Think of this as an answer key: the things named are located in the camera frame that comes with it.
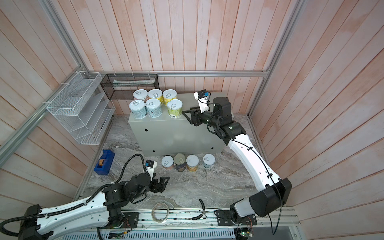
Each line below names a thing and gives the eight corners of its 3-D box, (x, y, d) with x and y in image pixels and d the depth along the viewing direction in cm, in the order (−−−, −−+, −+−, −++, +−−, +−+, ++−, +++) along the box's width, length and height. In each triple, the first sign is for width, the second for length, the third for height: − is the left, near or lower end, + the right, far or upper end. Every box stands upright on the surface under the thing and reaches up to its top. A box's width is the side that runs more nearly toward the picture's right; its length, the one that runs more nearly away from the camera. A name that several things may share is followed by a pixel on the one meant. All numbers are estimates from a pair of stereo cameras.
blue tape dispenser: (99, 174, 91) (93, 169, 85) (107, 155, 100) (102, 149, 94) (107, 174, 91) (102, 169, 85) (115, 155, 100) (110, 149, 94)
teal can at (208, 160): (203, 168, 92) (203, 164, 88) (202, 157, 97) (202, 153, 93) (214, 168, 92) (215, 164, 88) (213, 157, 97) (214, 153, 93)
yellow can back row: (186, 171, 91) (186, 166, 85) (186, 160, 96) (186, 154, 90) (198, 171, 91) (199, 166, 85) (197, 160, 96) (198, 154, 90)
